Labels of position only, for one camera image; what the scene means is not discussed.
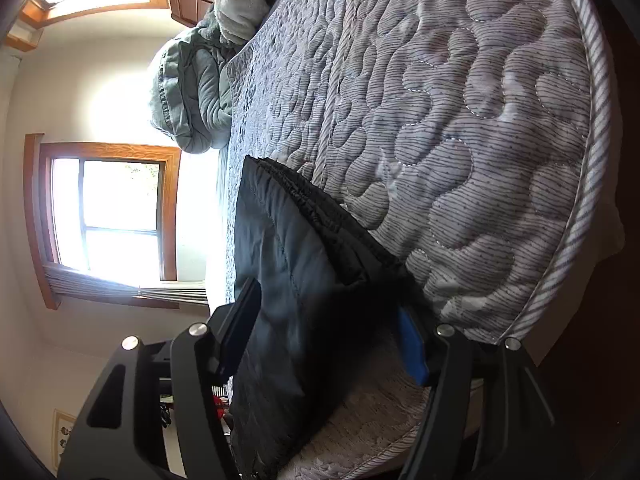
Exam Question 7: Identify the grey pillow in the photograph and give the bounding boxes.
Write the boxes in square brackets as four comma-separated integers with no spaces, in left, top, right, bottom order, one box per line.
[148,25,236,155]

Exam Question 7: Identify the black pants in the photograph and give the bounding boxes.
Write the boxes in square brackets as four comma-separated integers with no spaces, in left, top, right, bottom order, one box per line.
[225,156,436,480]

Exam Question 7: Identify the large wooden-framed window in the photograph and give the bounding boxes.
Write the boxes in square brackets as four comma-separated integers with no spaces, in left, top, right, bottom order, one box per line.
[23,133,182,311]

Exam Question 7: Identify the purple quilted bedspread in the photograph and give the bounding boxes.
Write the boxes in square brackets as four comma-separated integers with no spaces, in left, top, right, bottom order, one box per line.
[220,0,613,480]

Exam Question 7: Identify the framed wall picture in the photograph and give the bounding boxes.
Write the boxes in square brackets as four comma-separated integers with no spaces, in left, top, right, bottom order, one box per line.
[52,409,77,467]

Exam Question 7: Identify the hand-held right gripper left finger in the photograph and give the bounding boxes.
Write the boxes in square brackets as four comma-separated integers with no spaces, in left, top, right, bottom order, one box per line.
[56,277,263,480]

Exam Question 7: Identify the grey and white fleece blanket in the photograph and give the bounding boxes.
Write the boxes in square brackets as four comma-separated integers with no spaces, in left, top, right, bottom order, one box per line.
[212,0,301,43]

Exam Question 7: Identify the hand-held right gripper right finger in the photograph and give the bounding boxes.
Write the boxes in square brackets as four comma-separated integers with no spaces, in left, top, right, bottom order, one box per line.
[397,305,558,480]

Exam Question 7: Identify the light blue bed sheet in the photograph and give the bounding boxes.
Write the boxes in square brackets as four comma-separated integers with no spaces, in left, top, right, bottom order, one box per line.
[202,150,236,308]

